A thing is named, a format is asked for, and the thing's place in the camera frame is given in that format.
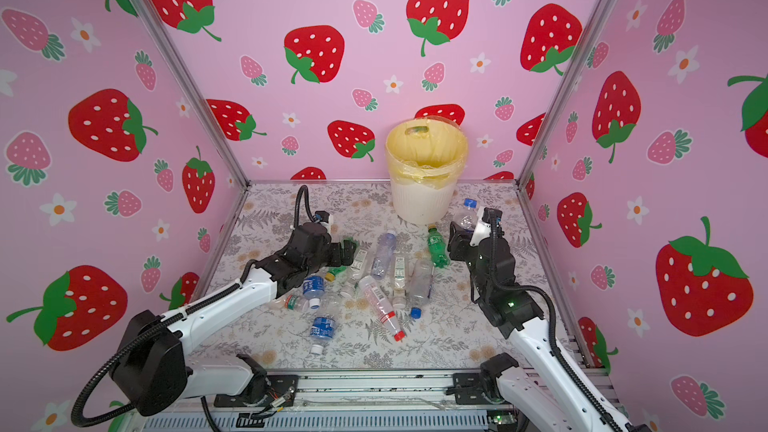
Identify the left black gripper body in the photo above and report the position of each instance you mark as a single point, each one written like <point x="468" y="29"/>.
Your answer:
<point x="329" y="257"/>

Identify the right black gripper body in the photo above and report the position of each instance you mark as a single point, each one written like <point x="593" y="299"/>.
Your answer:
<point x="471" y="256"/>

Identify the clear bottle blue label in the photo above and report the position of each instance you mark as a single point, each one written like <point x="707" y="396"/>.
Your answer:
<point x="466" y="219"/>

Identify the green bottle yellow cap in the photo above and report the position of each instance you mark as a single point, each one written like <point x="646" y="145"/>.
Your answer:
<point x="333" y="269"/>
<point x="437" y="247"/>

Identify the clear bottle blue cap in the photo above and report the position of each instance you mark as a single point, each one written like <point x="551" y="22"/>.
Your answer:
<point x="419" y="287"/>

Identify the bottle blue label white cap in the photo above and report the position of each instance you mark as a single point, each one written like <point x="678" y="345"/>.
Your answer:
<point x="322" y="331"/>

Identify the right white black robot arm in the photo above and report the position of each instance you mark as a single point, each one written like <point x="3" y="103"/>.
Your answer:
<point x="526" y="316"/>

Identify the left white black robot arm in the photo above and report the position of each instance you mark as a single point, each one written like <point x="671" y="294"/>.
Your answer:
<point x="152" y="366"/>

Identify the white bin with yellow liner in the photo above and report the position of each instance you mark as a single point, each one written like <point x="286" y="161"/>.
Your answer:
<point x="425" y="159"/>

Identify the small bottle blue label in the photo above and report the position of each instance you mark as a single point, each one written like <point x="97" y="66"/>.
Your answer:
<point x="313" y="290"/>

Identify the clear bluish bottle upright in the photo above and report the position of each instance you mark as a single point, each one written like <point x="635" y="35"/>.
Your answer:
<point x="383" y="256"/>

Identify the clear bottle red cap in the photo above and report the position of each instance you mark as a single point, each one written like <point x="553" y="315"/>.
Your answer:
<point x="382" y="307"/>

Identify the clear bottle green white label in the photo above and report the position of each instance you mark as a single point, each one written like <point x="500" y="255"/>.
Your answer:
<point x="399" y="282"/>

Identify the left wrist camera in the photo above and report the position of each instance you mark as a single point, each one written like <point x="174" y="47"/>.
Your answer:
<point x="323" y="218"/>

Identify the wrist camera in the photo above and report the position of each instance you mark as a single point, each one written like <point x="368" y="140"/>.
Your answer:
<point x="487" y="219"/>
<point x="323" y="218"/>

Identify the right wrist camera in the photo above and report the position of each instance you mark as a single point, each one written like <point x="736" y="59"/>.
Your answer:
<point x="487" y="219"/>

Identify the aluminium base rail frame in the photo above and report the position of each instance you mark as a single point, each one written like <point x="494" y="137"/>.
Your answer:
<point x="381" y="400"/>

